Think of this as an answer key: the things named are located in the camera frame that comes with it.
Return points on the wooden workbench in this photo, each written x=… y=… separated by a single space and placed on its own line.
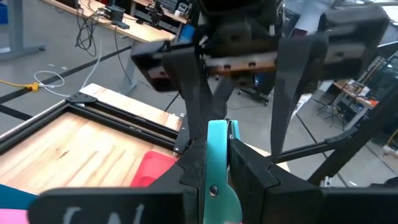
x=140 y=31

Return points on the blue plastic bin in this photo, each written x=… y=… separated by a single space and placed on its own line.
x=12 y=197

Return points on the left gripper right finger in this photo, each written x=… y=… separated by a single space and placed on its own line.
x=280 y=205

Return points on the pink translucent plastic bin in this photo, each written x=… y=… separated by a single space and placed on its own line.
x=152 y=169

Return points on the cluttered background table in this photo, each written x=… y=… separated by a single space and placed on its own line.
x=354 y=93

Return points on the blue barrel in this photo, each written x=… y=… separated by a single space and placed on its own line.
x=186 y=32

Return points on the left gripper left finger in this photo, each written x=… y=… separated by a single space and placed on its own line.
x=124 y=208

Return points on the grey desk leg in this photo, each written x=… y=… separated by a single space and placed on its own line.
x=130 y=65
x=15 y=25

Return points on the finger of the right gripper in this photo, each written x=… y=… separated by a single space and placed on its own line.
x=295 y=77
x=192 y=93

